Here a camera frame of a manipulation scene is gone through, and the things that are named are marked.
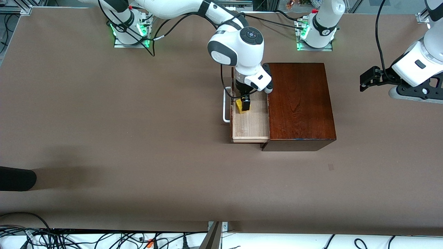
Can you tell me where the black cylindrical object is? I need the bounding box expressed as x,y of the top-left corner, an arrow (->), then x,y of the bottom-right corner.
0,166 -> 37,192

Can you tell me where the black looping cable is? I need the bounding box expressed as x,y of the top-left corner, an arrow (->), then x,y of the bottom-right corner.
0,212 -> 52,232

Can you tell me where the aluminium profile post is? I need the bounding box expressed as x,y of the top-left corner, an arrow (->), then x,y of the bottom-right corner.
199,221 -> 229,249

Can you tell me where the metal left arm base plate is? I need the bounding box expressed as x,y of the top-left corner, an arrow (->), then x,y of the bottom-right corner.
297,38 -> 333,52

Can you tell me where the wooden drawer with white handle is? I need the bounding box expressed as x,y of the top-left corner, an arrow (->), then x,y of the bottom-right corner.
223,67 -> 270,143

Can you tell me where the white power strip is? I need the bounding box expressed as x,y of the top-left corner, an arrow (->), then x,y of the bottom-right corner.
221,0 -> 254,7

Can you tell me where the tangled black cable bundle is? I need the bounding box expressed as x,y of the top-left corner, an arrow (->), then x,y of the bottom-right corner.
0,225 -> 208,249

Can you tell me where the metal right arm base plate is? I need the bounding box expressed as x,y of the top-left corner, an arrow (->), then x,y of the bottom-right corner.
114,35 -> 150,48

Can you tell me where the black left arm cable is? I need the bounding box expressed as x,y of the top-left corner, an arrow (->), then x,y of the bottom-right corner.
376,0 -> 392,75

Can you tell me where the black cable on table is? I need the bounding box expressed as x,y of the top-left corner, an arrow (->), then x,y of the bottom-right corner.
242,10 -> 306,29

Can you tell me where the dark brown wooden cabinet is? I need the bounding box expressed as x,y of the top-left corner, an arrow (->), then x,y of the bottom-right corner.
261,63 -> 337,151

